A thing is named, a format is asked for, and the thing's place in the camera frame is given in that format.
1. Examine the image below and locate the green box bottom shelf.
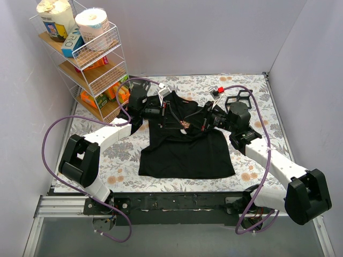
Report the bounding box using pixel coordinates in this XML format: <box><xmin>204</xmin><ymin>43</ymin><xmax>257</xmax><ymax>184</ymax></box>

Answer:
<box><xmin>95</xmin><ymin>94</ymin><xmax>108</xmax><ymax>109</ymax></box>

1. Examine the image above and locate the yellow orange box bottom shelf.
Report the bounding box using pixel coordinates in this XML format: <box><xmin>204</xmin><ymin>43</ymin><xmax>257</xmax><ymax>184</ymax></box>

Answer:
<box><xmin>104</xmin><ymin>82</ymin><xmax>130</xmax><ymax>103</ymax></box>

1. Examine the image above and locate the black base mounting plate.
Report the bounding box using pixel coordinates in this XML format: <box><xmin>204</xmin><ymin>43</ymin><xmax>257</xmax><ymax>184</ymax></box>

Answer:
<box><xmin>83</xmin><ymin>191</ymin><xmax>277</xmax><ymax>227</ymax></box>

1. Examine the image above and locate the wrapped toilet paper roll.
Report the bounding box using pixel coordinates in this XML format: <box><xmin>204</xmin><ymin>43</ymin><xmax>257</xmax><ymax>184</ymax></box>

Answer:
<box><xmin>75</xmin><ymin>7</ymin><xmax>111</xmax><ymax>51</ymax></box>

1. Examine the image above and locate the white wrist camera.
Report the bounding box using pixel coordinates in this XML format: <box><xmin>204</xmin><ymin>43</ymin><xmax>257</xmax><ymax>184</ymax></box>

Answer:
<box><xmin>209</xmin><ymin>86</ymin><xmax>225</xmax><ymax>107</ymax></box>
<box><xmin>158</xmin><ymin>83</ymin><xmax>172</xmax><ymax>106</ymax></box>

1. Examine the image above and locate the white wire shelf rack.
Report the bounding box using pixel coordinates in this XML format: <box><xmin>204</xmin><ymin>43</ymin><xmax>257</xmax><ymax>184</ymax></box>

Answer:
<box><xmin>30</xmin><ymin>1</ymin><xmax>128</xmax><ymax>122</ymax></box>

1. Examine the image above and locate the black box on table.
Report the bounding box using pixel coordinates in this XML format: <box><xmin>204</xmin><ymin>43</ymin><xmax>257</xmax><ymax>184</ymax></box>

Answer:
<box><xmin>130</xmin><ymin>79</ymin><xmax>151</xmax><ymax>92</ymax></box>

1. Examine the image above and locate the blue and white box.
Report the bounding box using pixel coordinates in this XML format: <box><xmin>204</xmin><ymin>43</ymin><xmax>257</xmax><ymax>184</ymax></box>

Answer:
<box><xmin>61</xmin><ymin>24</ymin><xmax>85</xmax><ymax>58</ymax></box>

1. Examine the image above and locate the black display case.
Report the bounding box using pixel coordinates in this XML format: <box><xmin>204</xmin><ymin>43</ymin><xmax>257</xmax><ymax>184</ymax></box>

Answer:
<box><xmin>236</xmin><ymin>89</ymin><xmax>252</xmax><ymax>109</ymax></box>
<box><xmin>225</xmin><ymin>96</ymin><xmax>237</xmax><ymax>113</ymax></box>

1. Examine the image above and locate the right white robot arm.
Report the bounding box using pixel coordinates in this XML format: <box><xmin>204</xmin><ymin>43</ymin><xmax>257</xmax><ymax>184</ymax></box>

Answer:
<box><xmin>184</xmin><ymin>102</ymin><xmax>332</xmax><ymax>225</ymax></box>

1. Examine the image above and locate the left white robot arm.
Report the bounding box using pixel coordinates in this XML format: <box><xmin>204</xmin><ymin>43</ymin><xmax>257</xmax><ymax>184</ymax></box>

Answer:
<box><xmin>58</xmin><ymin>88</ymin><xmax>184</xmax><ymax>214</ymax></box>

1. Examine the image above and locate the aluminium frame rail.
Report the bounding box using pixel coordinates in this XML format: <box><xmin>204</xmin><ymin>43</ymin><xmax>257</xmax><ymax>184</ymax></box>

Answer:
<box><xmin>24</xmin><ymin>192</ymin><xmax>334</xmax><ymax>256</ymax></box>

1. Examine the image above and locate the black t-shirt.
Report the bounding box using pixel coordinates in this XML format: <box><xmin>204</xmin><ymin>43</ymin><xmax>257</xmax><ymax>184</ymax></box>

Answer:
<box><xmin>138</xmin><ymin>90</ymin><xmax>236</xmax><ymax>179</ymax></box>

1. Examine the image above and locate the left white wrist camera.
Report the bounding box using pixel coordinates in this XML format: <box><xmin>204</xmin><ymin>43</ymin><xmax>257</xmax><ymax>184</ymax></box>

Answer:
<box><xmin>158</xmin><ymin>83</ymin><xmax>172</xmax><ymax>106</ymax></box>

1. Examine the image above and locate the orange box bottom left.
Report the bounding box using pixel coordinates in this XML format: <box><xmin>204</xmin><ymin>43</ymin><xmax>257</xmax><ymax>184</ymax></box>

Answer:
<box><xmin>80</xmin><ymin>90</ymin><xmax>97</xmax><ymax>108</ymax></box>

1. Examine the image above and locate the orange snack box middle shelf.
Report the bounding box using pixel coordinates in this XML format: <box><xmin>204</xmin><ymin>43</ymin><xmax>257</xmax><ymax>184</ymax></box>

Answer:
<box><xmin>83</xmin><ymin>56</ymin><xmax>109</xmax><ymax>71</ymax></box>

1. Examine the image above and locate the paper-wrapped jar with label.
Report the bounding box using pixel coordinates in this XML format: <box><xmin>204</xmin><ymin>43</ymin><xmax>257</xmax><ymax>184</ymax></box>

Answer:
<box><xmin>36</xmin><ymin>0</ymin><xmax>75</xmax><ymax>42</ymax></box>

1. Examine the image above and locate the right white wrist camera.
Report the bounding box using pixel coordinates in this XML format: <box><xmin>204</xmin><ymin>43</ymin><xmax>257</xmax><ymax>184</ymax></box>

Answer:
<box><xmin>209</xmin><ymin>86</ymin><xmax>225</xmax><ymax>107</ymax></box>

